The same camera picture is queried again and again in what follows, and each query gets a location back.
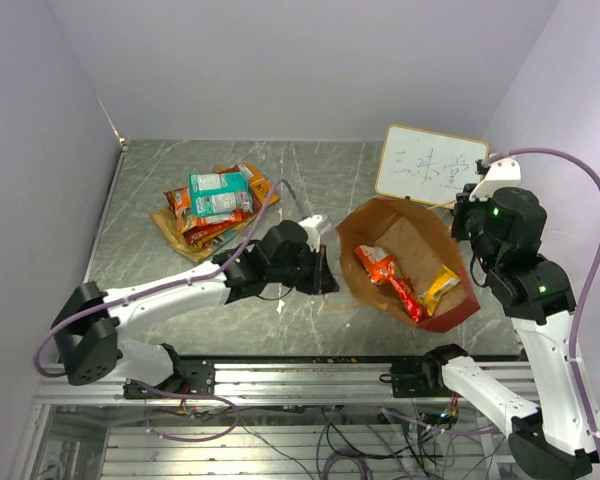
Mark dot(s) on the red snack packet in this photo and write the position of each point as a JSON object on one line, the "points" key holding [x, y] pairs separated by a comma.
{"points": [[408, 298]]}

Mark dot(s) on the orange Fox's fruits bag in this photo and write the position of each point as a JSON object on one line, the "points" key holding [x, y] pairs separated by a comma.
{"points": [[180, 204]]}

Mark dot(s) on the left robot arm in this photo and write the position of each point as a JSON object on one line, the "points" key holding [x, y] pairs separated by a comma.
{"points": [[93, 331]]}

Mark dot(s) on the yellow snack packet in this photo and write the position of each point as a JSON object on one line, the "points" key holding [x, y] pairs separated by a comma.
{"points": [[445, 281]]}

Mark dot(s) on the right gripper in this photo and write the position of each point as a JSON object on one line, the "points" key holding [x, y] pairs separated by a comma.
{"points": [[464, 203]]}

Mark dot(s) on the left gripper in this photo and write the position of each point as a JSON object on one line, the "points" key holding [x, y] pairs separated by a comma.
{"points": [[327, 282]]}

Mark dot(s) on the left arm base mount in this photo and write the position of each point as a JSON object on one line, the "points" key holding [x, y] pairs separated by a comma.
{"points": [[192, 377]]}

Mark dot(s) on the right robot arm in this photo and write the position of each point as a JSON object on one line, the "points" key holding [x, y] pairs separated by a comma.
{"points": [[557, 437]]}

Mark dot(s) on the aluminium frame rail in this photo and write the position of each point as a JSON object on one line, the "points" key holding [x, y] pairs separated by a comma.
{"points": [[271, 419]]}

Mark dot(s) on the small whiteboard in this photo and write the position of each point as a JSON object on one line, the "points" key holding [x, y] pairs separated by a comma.
{"points": [[425, 166]]}

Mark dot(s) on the kraft kettle chips bag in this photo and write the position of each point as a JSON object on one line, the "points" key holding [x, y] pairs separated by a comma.
{"points": [[165, 220]]}

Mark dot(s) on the orange snack packet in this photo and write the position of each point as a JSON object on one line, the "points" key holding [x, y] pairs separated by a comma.
{"points": [[377, 262]]}

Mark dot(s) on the orange chips bag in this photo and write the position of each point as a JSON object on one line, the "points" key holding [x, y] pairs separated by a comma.
{"points": [[259, 185]]}

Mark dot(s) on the red chips bag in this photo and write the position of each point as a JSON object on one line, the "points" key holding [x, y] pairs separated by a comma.
{"points": [[205, 229]]}

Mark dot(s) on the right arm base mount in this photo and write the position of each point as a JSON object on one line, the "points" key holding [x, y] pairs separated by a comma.
{"points": [[408, 380]]}

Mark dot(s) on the teal Fox's candy bag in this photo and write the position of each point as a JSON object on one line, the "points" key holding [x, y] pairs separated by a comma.
{"points": [[219, 193]]}

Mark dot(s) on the red paper bag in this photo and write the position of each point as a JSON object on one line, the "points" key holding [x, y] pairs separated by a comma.
{"points": [[423, 247]]}

